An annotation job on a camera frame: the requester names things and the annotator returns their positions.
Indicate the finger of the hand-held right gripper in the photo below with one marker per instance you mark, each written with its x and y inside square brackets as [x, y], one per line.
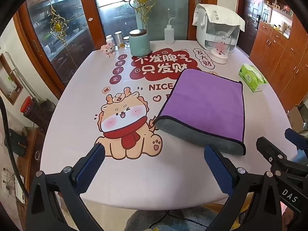
[267, 149]
[294, 137]

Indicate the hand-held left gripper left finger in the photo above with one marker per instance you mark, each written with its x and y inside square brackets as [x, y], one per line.
[90, 169]

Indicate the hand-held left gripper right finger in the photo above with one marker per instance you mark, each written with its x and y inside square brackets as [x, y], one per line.
[219, 170]

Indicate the purple and grey towel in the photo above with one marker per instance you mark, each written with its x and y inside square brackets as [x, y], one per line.
[204, 105]

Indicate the cardboard box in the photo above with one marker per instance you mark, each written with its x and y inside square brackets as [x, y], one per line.
[298, 119]

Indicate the wooden side cabinet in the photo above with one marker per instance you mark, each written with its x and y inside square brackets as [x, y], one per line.
[33, 146]

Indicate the green tissue box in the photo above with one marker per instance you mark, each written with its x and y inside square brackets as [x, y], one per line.
[252, 78]

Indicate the dark woven basket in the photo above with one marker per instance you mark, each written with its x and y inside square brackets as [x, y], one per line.
[42, 113]

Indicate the printed cartoon tablecloth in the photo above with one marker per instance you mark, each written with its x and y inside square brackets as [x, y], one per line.
[96, 89]

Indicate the red lidded container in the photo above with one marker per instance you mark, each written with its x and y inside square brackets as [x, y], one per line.
[26, 104]

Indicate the glass dome ornament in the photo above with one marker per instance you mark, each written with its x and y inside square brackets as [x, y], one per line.
[220, 49]

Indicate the pink plush figurine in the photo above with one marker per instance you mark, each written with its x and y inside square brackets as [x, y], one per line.
[108, 50]

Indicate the dark entrance door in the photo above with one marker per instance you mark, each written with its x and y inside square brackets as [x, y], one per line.
[250, 24]

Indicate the glass sliding door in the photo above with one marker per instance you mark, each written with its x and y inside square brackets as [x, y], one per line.
[113, 16]
[69, 48]

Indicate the white countertop appliance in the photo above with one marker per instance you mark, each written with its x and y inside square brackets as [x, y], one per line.
[204, 38]

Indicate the white capped small bottle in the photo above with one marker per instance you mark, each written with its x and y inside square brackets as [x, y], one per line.
[109, 39]

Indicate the glass jar with yellow contents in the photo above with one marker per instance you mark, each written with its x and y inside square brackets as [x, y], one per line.
[119, 41]

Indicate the small clear glass jar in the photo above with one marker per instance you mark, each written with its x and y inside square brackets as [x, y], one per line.
[126, 42]

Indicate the teal ceramic jar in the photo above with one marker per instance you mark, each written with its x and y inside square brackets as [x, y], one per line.
[140, 44]

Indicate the white cloth cover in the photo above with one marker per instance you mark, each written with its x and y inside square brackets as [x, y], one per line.
[221, 14]

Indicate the white squeeze bottle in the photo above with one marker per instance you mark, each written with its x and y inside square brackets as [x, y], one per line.
[169, 35]

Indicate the wooden wall cabinet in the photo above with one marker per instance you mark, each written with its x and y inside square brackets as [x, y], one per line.
[281, 53]

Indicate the wooden picture frame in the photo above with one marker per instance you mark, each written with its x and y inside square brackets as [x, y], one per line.
[10, 84]

